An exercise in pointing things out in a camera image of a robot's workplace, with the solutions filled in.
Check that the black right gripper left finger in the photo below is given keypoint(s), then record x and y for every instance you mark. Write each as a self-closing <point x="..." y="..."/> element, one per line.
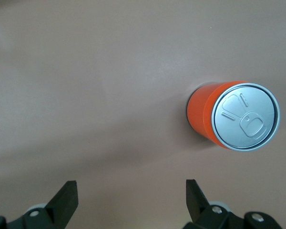
<point x="62" y="205"/>

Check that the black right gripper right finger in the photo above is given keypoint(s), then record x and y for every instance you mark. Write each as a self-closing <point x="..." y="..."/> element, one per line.
<point x="196" y="205"/>

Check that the orange can with silver lid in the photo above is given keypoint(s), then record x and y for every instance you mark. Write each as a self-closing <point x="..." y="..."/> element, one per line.
<point x="245" y="117"/>

